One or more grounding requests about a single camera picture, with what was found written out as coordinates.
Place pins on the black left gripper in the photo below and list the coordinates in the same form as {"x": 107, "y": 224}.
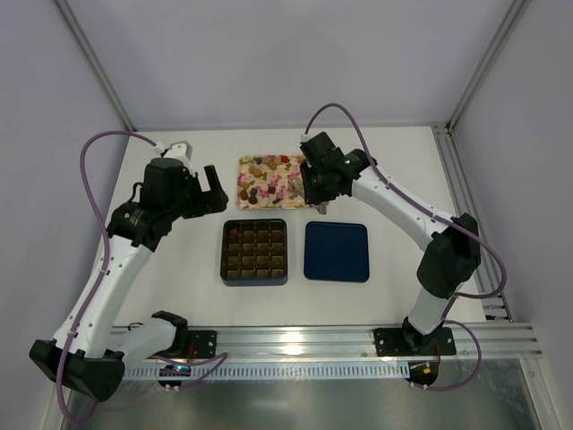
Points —
{"x": 202, "y": 193}

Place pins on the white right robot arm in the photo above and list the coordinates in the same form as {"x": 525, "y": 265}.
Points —
{"x": 379, "y": 254}

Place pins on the blue chocolate box with tray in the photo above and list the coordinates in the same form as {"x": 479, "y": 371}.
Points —
{"x": 258, "y": 256}

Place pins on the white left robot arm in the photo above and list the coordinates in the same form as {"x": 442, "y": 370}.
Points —
{"x": 81, "y": 355}

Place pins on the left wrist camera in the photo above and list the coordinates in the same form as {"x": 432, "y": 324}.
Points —
{"x": 181, "y": 151}

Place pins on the slotted cable duct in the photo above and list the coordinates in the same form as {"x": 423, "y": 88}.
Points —
{"x": 234, "y": 370}

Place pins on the floral serving tray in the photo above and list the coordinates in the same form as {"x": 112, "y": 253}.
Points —
{"x": 262, "y": 181}

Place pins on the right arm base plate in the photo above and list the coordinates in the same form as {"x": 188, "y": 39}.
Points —
{"x": 396, "y": 342}

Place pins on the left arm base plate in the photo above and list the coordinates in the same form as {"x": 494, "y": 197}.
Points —
{"x": 202, "y": 344}

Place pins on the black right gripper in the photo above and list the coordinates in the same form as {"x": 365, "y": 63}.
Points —
{"x": 317, "y": 190}

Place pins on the aluminium frame rail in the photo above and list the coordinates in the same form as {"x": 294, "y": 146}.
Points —
{"x": 496, "y": 339}

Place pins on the blue box lid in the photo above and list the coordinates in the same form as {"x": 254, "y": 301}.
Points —
{"x": 335, "y": 251}

